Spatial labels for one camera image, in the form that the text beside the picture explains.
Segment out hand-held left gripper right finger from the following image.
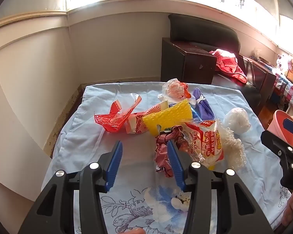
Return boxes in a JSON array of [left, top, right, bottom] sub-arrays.
[[166, 139, 275, 234]]

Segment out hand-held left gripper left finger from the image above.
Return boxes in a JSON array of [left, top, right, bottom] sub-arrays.
[[17, 140, 124, 234]]

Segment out maroon wrapper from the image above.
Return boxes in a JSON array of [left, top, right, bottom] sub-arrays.
[[154, 125, 186, 178]]

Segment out pink plastic basin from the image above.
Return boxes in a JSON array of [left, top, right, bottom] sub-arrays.
[[266, 110, 293, 149]]

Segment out clear snack bag red label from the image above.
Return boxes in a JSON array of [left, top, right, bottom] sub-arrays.
[[181, 119, 225, 170]]

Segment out red transparent plastic wrapper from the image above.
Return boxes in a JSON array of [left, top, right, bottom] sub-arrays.
[[93, 95, 142, 133]]

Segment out yellow foam net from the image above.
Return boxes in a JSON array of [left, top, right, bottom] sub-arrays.
[[142, 98, 193, 136]]

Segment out long white foam net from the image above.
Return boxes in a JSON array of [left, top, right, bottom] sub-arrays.
[[216, 127, 247, 170]]

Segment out white foam net ball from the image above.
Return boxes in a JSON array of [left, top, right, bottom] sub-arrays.
[[223, 108, 251, 134]]

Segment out person's right hand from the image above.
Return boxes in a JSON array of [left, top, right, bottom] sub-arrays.
[[281, 191, 293, 228]]

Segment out table with checkered cloth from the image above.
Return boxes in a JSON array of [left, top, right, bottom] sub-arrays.
[[270, 62, 293, 114]]

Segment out light blue floral cloth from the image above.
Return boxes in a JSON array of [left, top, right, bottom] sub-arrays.
[[40, 81, 293, 234]]

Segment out white red patterned carton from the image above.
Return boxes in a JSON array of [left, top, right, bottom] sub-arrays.
[[125, 99, 170, 135]]

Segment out blue tissue pack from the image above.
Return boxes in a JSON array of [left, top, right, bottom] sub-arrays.
[[189, 102, 204, 123]]

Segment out red checked gift bag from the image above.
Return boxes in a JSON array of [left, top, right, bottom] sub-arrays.
[[276, 54, 293, 72]]

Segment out white orange plastic bag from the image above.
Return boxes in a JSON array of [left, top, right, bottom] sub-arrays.
[[161, 78, 189, 100]]

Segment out red dotted cloth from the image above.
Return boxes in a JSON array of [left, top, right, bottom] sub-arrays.
[[209, 49, 248, 84]]

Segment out dark leather armchair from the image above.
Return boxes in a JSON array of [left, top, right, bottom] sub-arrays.
[[161, 13, 276, 116]]

